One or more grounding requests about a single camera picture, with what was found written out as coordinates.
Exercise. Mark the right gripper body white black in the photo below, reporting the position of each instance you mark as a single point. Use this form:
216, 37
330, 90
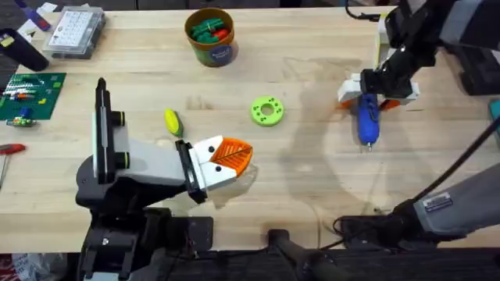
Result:
394, 78

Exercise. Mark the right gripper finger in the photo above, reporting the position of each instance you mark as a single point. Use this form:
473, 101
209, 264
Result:
349, 90
408, 95

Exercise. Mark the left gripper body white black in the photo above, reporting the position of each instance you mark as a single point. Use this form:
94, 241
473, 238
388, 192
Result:
152, 164

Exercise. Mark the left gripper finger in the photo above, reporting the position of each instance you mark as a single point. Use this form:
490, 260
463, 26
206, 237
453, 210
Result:
213, 150
222, 171

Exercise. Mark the blue electric screwdriver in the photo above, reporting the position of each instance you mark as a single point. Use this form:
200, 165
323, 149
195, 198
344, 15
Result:
368, 121

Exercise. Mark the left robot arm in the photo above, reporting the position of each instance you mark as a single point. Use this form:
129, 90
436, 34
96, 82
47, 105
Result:
129, 242

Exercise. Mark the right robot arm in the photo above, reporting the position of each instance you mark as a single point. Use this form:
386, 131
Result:
465, 207

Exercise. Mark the right wrist upright plate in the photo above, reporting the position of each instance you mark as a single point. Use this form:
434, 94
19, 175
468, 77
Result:
382, 39

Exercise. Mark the yellow green toy corn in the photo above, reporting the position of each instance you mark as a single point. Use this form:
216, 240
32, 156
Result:
173, 122

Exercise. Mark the green disc with holes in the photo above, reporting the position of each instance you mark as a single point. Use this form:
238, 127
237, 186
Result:
258, 117

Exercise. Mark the left wrist black upright plate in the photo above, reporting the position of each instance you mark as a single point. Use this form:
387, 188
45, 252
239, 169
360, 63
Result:
102, 132

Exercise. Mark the black box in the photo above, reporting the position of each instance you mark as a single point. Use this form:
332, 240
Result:
480, 72

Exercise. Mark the teal object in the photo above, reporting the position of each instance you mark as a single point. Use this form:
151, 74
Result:
496, 115

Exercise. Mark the brown tub with toys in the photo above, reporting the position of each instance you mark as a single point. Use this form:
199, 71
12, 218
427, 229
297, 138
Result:
213, 52

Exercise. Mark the black stand tube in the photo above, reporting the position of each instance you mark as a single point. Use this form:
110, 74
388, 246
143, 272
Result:
289, 244

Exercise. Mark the green board with blocks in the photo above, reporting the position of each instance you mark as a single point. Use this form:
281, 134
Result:
43, 97

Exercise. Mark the small blue green block toy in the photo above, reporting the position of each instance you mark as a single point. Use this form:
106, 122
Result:
22, 121

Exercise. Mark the clear plastic parts box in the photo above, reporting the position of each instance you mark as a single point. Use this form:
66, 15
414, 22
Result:
74, 33

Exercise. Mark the white plastic bag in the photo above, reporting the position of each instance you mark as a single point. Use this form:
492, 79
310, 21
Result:
31, 267

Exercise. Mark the black tool with yellow label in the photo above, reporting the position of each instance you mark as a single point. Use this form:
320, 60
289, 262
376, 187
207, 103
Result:
23, 52

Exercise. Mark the white paper card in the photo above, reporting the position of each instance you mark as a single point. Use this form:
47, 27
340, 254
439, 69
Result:
48, 8

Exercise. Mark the purple tool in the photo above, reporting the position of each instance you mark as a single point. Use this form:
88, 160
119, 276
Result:
35, 17

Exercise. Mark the black rail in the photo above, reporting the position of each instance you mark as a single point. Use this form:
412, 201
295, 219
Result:
390, 265

